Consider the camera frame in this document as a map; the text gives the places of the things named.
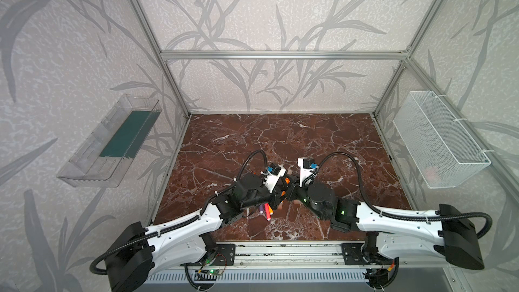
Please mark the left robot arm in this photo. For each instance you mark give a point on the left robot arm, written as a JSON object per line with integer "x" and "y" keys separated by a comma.
{"x": 142, "y": 251}

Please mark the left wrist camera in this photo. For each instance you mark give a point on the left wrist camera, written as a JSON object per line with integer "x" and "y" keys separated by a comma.
{"x": 275, "y": 173}

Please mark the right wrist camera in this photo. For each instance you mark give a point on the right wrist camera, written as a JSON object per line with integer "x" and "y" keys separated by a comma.
{"x": 308, "y": 169}

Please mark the clear plastic wall bin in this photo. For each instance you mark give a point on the clear plastic wall bin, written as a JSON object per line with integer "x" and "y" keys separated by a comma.
{"x": 108, "y": 152}

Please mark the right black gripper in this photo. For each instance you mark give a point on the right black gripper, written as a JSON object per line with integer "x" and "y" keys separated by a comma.
{"x": 299, "y": 190}

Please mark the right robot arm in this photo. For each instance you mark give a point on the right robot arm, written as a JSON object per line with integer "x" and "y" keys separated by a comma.
{"x": 393, "y": 233}

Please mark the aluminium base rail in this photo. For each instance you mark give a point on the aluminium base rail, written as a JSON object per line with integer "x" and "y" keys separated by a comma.
{"x": 267, "y": 254}

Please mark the white wire mesh basket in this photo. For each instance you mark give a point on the white wire mesh basket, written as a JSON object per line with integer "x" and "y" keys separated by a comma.
{"x": 444, "y": 152}

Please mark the green circuit board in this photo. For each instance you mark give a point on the green circuit board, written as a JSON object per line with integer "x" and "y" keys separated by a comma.
{"x": 211, "y": 274}

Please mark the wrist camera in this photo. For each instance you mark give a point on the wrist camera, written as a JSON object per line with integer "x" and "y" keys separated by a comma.
{"x": 275, "y": 173}
{"x": 308, "y": 169}

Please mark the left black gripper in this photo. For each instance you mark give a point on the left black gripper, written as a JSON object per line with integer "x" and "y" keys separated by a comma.
{"x": 274, "y": 197}

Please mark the pink highlighter pen near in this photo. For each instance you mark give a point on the pink highlighter pen near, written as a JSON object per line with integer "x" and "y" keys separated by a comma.
{"x": 268, "y": 217}

